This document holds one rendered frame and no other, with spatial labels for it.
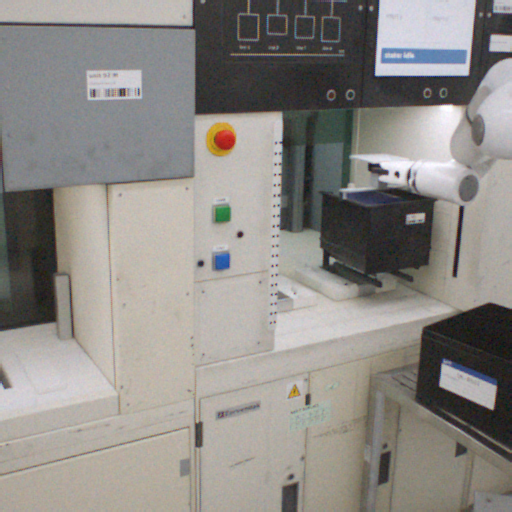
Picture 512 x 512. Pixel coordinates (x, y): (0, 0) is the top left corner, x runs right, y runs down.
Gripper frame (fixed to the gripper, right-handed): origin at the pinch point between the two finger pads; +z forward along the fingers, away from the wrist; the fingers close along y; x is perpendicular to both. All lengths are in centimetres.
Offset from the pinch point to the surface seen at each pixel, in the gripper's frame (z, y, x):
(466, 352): -47, -11, -32
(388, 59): -18.6, -14.9, 27.2
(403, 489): -18, 3, -87
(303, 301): 1.5, -20.8, -34.5
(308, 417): -18, -31, -56
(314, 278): 12.6, -10.1, -33.0
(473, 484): -18, 30, -95
